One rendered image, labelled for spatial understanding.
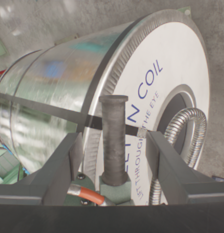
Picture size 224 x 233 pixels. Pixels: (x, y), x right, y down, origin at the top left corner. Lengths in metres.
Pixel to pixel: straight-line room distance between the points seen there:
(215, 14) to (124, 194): 1.28
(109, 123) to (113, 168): 0.07
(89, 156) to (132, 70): 0.28
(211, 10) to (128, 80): 1.00
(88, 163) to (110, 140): 0.22
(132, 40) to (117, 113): 0.33
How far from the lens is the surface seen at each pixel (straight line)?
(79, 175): 0.31
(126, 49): 0.49
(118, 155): 0.24
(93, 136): 0.42
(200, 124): 0.31
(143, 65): 0.56
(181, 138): 1.17
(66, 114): 0.49
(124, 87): 0.48
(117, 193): 0.28
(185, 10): 1.42
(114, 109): 0.22
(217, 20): 1.40
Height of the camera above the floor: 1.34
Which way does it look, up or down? 31 degrees down
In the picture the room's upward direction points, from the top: 133 degrees counter-clockwise
